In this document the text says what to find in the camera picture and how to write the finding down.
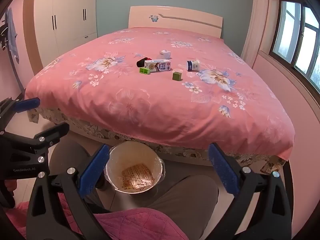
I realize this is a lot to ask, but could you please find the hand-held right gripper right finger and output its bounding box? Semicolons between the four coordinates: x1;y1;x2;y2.
208;142;293;240

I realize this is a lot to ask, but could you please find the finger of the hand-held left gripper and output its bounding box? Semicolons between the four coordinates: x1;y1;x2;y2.
0;97;41;130
0;122;70;153

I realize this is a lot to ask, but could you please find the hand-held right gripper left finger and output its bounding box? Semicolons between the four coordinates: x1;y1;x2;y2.
26;144;110;240

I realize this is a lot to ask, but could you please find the white lined waste bin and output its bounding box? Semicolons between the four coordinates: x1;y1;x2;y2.
104;141;166;194

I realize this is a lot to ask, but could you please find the blue white yogurt cup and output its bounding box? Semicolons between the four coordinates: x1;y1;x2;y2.
186;59;200;72

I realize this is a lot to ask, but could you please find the black small object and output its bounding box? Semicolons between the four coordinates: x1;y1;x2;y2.
136;57;152;68

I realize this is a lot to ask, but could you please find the white blue milk carton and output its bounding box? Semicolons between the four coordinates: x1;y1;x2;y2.
144;59;172;73

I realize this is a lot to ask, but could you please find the person's left leg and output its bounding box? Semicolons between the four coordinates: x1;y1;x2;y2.
49;139;110;213

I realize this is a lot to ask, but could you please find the beige floral bed skirt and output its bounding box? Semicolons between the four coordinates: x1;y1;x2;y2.
27;106;287;175

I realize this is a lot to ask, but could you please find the orange printed wrapper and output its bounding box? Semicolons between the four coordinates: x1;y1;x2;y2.
122;163;155;190

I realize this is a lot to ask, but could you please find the pink quilted garment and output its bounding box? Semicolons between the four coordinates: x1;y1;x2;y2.
5;192;189;240

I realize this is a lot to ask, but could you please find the blue hanging garment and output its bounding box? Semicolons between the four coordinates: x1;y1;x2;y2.
5;7;20;64

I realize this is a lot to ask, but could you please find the pink floral bedspread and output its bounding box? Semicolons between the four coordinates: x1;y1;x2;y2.
24;27;295;162

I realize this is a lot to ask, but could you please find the white wardrobe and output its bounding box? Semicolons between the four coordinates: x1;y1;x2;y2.
34;0;98;67

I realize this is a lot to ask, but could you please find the cream bed headboard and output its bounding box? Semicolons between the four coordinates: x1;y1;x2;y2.
128;6;223;39

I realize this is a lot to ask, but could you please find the dark framed window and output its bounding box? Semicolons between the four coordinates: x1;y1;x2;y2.
269;0;320;93

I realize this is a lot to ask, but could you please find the pale curtain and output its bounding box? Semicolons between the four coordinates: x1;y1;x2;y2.
241;0;270;67

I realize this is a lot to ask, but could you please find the black wall rack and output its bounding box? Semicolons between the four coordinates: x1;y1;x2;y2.
0;21;10;52

